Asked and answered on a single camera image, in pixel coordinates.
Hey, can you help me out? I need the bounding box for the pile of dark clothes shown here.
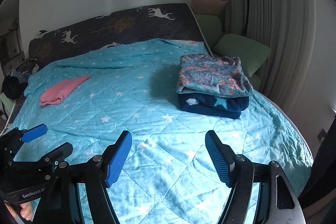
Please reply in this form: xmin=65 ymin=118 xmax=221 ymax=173
xmin=1 ymin=57 xmax=39 ymax=100

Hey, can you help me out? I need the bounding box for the navy star blanket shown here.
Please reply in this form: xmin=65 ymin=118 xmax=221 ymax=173
xmin=178 ymin=93 xmax=250 ymax=119

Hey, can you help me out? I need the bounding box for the white pleated curtain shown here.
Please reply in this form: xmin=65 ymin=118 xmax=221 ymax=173
xmin=224 ymin=0 xmax=335 ymax=113

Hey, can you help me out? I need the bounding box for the left hand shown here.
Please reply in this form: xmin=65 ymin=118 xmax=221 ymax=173
xmin=5 ymin=201 xmax=34 ymax=221

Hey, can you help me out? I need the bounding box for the pale green cushion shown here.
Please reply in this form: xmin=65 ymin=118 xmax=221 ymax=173
xmin=195 ymin=15 xmax=261 ymax=90

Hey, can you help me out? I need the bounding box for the teal floral garment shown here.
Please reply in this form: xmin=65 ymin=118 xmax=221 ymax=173
xmin=176 ymin=54 xmax=253 ymax=98

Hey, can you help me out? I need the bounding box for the pink beige cushion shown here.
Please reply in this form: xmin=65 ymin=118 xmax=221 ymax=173
xmin=191 ymin=0 xmax=228 ymax=16

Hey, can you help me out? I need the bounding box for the pink folded cloth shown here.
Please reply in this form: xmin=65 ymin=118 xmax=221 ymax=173
xmin=40 ymin=75 xmax=90 ymax=106

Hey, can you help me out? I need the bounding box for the dark deer-print mattress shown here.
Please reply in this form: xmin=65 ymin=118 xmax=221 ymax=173
xmin=4 ymin=2 xmax=316 ymax=162

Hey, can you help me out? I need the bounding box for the green ribbed cushion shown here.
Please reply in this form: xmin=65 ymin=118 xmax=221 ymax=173
xmin=213 ymin=34 xmax=271 ymax=77

